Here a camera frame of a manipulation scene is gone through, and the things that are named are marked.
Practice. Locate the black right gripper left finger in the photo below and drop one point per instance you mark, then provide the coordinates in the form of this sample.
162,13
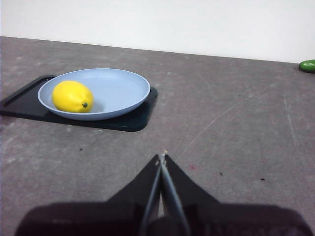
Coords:
98,216

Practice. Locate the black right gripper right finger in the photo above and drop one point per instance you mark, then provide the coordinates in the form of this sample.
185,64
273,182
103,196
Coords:
233,218

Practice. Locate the yellow lemon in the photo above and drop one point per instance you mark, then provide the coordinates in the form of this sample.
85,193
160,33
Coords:
71,96

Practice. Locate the blue plate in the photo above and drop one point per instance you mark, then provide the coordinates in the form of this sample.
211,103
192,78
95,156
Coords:
118,93

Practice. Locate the black tray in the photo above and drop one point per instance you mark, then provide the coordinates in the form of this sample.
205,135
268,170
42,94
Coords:
123,123

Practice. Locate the green vegetable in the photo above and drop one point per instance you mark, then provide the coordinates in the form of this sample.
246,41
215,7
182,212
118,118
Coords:
308,65

